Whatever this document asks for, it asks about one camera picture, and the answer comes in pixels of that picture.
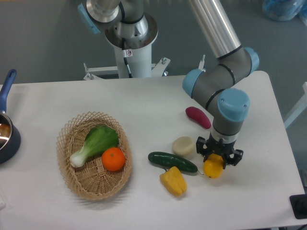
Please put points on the white metal base frame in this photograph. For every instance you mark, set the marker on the white metal base frame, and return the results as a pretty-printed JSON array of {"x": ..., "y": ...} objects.
[{"x": 158, "y": 70}]

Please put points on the green bok choy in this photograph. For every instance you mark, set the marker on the green bok choy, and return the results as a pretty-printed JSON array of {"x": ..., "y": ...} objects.
[{"x": 98, "y": 140}]

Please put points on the purple sweet potato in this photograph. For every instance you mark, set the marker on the purple sweet potato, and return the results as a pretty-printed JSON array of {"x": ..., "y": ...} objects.
[{"x": 198, "y": 116}]

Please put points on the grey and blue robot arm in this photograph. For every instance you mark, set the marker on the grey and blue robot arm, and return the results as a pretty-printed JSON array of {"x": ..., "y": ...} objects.
[{"x": 214, "y": 89}]

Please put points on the yellow bell pepper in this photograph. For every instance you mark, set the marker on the yellow bell pepper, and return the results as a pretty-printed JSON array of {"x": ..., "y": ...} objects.
[{"x": 174, "y": 181}]

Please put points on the orange tangerine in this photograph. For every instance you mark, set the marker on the orange tangerine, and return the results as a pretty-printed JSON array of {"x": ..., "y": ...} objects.
[{"x": 113, "y": 159}]

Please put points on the blue saucepan with handle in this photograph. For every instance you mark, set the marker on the blue saucepan with handle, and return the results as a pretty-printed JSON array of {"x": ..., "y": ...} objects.
[{"x": 10, "y": 138}]

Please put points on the white frame leg right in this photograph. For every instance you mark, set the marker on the white frame leg right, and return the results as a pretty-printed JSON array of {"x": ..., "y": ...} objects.
[{"x": 297, "y": 109}]

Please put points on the blue plastic bag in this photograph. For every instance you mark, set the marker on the blue plastic bag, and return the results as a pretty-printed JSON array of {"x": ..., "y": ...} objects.
[{"x": 285, "y": 10}]

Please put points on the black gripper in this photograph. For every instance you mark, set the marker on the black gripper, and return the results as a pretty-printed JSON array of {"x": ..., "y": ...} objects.
[{"x": 230, "y": 155}]

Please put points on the black device at table edge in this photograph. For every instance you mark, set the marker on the black device at table edge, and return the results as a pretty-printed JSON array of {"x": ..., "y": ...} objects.
[{"x": 299, "y": 205}]

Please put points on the dark green cucumber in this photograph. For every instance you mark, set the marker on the dark green cucumber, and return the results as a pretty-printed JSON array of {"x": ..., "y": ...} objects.
[{"x": 171, "y": 160}]

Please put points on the yellow mango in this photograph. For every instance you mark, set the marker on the yellow mango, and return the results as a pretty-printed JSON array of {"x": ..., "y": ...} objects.
[{"x": 213, "y": 166}]

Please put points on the woven wicker basket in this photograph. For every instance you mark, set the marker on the woven wicker basket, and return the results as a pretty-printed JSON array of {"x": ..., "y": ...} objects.
[{"x": 91, "y": 181}]

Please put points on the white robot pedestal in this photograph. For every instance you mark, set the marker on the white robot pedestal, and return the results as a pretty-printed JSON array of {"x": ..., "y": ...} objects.
[{"x": 132, "y": 44}]

